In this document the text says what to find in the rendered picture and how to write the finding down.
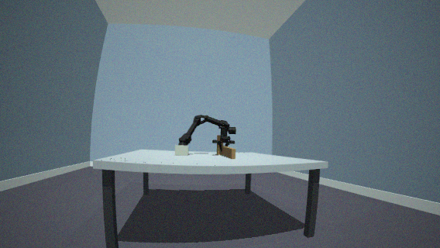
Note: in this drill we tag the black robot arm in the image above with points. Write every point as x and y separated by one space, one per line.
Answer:
222 124

